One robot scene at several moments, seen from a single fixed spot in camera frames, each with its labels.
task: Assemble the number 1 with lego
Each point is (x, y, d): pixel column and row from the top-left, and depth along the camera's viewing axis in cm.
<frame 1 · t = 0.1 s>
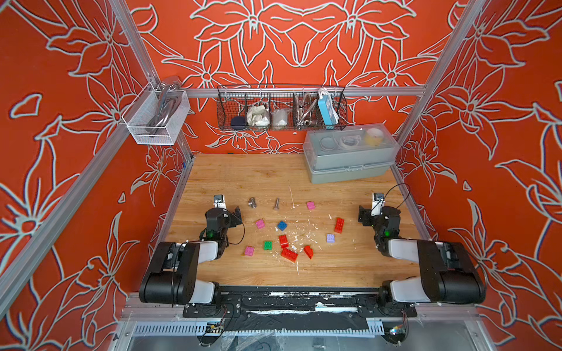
left hand: (227, 207, 93), fingers open
right hand: (367, 204, 92), fingers open
metal pipe tee fitting: (252, 202, 100), point 3 cm above the table
metal bolt: (276, 204, 102), on the table
pink lego brick top: (311, 205, 100), on the table
pink lego brick middle: (260, 224, 94), on the table
blue lego brick: (282, 225, 93), point 2 cm above the table
long red lego brick right: (339, 225, 93), point 2 cm above the table
purple lego brick: (331, 238, 89), point 2 cm above the table
pink lego brick lower: (249, 251, 86), point 2 cm above the table
green lego brick: (268, 245, 87), point 2 cm above the table
red square lego brick: (283, 241, 89), on the table
long red lego brick lower: (289, 254, 85), point 2 cm above the table
red sloped lego brick: (309, 251, 85), point 2 cm above the table
grey plastic storage box: (351, 152, 102), point 16 cm above the table

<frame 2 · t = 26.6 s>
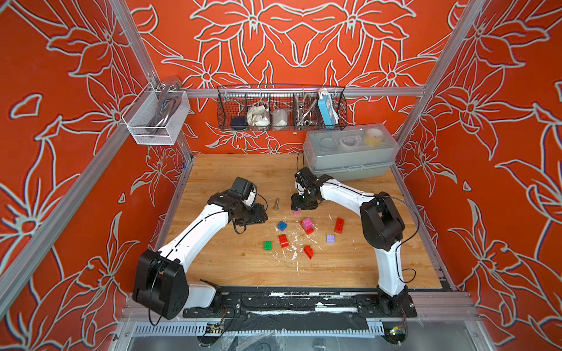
left hand: (262, 216, 82), fingers open
right hand: (291, 206, 94), fingers open
pink lego brick lower: (307, 223, 89), point 6 cm above the table
long red lego brick lower: (308, 232, 92), on the table
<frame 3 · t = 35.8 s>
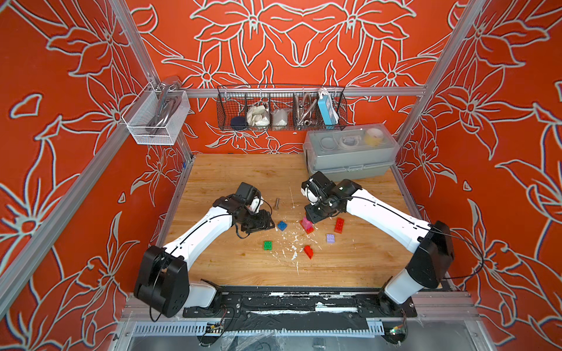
left hand: (269, 224, 82), fingers open
right hand: (305, 216, 79), fingers open
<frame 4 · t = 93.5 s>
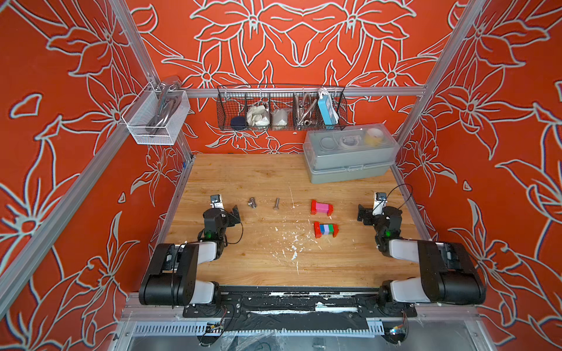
left hand: (225, 206, 92), fingers open
right hand: (367, 203, 92), fingers open
blue lego brick: (322, 229, 91), point 3 cm above the table
long red lego brick right: (317, 230, 91), point 2 cm above the table
pink lego brick lower: (322, 208, 97), point 3 cm above the table
green lego brick: (331, 229, 90), point 3 cm above the table
long red lego brick lower: (313, 207, 98), point 2 cm above the table
red sloped lego brick: (336, 230, 91), point 2 cm above the table
